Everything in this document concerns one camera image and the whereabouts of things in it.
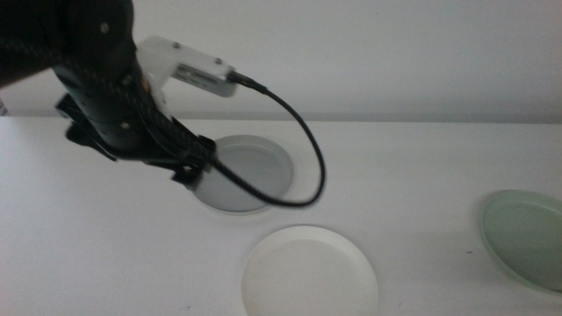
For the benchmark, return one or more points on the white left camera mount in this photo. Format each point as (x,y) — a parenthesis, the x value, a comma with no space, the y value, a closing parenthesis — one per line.
(167,52)

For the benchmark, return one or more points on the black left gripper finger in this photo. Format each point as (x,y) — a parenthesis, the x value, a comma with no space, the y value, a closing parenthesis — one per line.
(83,131)
(197,162)

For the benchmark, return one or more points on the pale green shallow bowl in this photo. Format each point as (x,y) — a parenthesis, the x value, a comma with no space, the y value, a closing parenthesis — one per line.
(527,237)

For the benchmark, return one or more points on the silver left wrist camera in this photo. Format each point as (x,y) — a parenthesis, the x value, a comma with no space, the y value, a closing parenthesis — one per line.
(206,81)

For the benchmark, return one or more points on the grey shallow bowl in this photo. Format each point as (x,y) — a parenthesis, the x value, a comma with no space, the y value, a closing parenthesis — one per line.
(254,175)

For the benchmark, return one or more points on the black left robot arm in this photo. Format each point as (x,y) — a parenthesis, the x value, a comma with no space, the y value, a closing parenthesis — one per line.
(44,22)

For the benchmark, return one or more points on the white backdrop panel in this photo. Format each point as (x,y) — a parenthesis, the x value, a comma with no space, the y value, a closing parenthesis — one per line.
(395,52)

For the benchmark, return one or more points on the white shallow bowl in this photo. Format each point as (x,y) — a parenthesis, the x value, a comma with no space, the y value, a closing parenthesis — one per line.
(307,272)

